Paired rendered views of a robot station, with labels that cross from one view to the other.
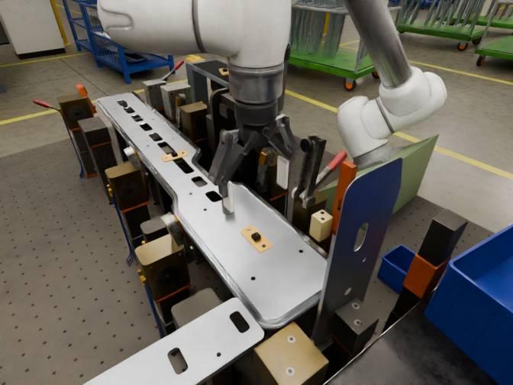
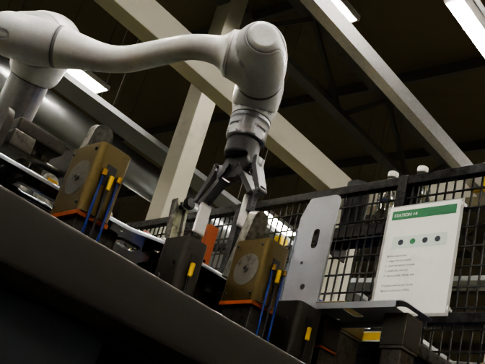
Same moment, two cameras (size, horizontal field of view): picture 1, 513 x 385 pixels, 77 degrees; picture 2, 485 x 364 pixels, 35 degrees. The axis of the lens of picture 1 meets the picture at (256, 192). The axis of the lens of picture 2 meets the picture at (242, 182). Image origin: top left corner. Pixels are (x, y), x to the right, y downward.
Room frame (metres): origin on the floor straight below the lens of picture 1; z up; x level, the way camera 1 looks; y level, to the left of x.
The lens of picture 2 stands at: (0.62, 1.50, 0.55)
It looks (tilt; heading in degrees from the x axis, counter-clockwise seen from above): 25 degrees up; 266
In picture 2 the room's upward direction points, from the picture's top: 16 degrees clockwise
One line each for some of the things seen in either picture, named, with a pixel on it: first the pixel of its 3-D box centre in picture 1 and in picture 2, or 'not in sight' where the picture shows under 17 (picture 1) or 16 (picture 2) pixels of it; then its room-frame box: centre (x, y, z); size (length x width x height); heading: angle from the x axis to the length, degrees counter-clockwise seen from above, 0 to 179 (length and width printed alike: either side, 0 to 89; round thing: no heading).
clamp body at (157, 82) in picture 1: (163, 118); not in sight; (1.50, 0.46, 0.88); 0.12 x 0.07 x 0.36; 125
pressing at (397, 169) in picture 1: (353, 264); (307, 261); (0.31, -0.14, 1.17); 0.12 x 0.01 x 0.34; 125
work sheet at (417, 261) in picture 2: not in sight; (418, 259); (0.03, -0.24, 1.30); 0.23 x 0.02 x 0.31; 125
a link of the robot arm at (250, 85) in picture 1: (256, 80); (247, 131); (0.54, 0.00, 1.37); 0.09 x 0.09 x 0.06
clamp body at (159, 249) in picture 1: (166, 302); (244, 339); (0.46, 0.21, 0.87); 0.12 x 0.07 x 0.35; 125
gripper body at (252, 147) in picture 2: (256, 121); (239, 160); (0.54, 0.00, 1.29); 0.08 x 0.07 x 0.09; 125
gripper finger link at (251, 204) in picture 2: (218, 186); (255, 199); (0.49, 0.07, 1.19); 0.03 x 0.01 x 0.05; 125
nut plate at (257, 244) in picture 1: (256, 237); not in sight; (0.54, 0.00, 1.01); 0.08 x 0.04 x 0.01; 35
